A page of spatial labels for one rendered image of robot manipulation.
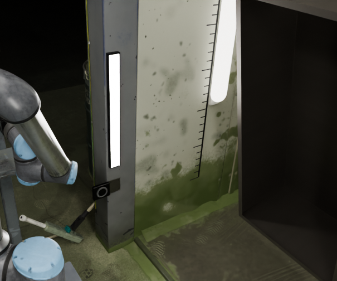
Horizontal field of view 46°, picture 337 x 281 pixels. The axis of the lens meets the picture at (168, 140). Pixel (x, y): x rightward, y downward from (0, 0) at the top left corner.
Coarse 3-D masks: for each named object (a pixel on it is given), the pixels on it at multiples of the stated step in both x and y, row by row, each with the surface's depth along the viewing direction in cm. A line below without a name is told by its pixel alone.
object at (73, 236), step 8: (24, 216) 216; (80, 216) 243; (40, 224) 226; (48, 224) 229; (72, 224) 243; (56, 232) 235; (64, 232) 239; (72, 232) 244; (72, 240) 246; (80, 240) 251
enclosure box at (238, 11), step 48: (240, 0) 145; (288, 0) 127; (336, 0) 122; (240, 48) 156; (288, 48) 177; (336, 48) 161; (240, 96) 169; (288, 96) 193; (336, 96) 172; (240, 144) 185; (288, 144) 211; (336, 144) 183; (240, 192) 204; (288, 192) 224; (336, 192) 197; (288, 240) 199; (336, 240) 195
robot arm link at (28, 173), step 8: (16, 160) 150; (32, 160) 151; (16, 168) 153; (24, 168) 151; (32, 168) 152; (40, 168) 152; (24, 176) 153; (32, 176) 152; (40, 176) 152; (24, 184) 155; (32, 184) 156
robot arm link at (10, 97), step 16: (0, 80) 101; (16, 80) 104; (0, 96) 101; (16, 96) 103; (32, 96) 107; (0, 112) 104; (16, 112) 105; (32, 112) 108; (16, 128) 117; (32, 128) 116; (48, 128) 125; (32, 144) 124; (48, 144) 128; (48, 160) 135; (64, 160) 143; (48, 176) 152; (64, 176) 150
